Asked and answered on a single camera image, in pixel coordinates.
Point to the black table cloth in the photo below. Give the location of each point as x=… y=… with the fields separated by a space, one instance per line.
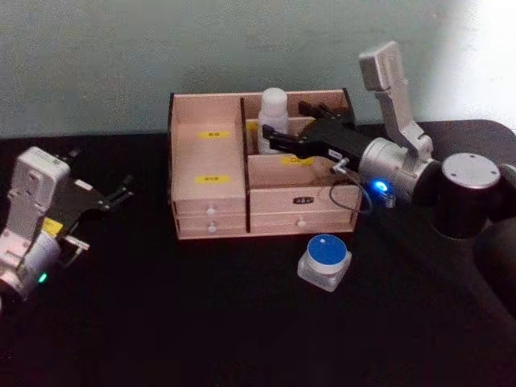
x=161 y=322

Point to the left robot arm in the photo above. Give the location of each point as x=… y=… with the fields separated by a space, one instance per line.
x=36 y=189

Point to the wide wooden drawer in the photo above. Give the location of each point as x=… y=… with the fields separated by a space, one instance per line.
x=300 y=221

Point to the small wooden drawer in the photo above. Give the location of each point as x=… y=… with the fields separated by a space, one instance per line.
x=209 y=207
x=210 y=226

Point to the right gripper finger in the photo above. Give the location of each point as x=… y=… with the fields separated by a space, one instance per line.
x=282 y=141
x=318 y=112

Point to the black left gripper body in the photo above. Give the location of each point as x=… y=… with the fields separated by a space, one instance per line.
x=76 y=203

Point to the white plastic bottle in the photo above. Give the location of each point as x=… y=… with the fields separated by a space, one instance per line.
x=274 y=109

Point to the blue lidded white jar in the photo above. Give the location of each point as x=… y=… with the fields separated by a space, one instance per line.
x=324 y=258

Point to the wooden desk organizer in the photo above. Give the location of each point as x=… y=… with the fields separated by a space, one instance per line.
x=205 y=161

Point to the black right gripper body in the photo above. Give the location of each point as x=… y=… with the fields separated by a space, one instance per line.
x=338 y=139

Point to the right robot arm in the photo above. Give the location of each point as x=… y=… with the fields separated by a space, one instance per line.
x=463 y=189

